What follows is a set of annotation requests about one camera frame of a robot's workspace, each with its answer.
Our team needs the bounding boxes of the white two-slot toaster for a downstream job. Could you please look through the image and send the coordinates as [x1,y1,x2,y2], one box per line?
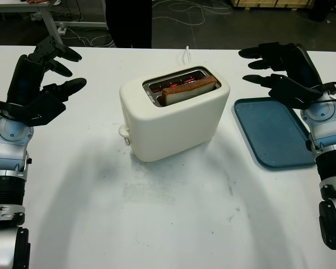
[118,65,231,163]

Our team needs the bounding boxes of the white toaster power cord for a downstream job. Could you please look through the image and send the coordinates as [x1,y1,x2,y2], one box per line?
[176,45,191,66]

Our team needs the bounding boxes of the long looped white floor cable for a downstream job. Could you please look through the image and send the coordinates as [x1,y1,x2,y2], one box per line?
[151,0,234,29]

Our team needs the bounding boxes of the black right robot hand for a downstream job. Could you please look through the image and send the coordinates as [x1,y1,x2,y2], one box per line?
[238,41,324,91]

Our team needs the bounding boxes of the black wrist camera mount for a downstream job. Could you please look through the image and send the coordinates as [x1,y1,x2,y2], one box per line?
[16,91,67,127]
[267,74,336,110]

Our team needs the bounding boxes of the person in black trousers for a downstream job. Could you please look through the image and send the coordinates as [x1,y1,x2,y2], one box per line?
[105,0,152,48]

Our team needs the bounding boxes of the wooden pallet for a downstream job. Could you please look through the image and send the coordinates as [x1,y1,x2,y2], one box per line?
[232,0,336,9]

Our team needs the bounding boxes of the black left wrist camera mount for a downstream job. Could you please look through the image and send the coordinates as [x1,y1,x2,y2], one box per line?
[16,91,67,127]

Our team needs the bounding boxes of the slice of toast bread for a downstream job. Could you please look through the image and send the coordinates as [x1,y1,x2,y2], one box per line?
[161,77,217,107]

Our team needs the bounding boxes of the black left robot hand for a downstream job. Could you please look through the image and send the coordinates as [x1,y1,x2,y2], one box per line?
[6,36,87,106]

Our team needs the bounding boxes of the black bin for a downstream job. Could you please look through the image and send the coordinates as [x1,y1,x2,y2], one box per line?
[307,0,336,22]

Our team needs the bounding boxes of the tangled white floor cable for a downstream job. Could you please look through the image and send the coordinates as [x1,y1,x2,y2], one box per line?
[63,25,116,48]

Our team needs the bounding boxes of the blue plastic tray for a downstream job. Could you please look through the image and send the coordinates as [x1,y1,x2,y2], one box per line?
[234,97,319,171]

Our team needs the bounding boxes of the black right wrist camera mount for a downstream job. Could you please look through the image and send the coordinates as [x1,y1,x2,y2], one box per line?
[267,74,336,110]

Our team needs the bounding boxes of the white background desk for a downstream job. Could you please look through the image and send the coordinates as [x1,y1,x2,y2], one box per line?
[0,0,107,47]

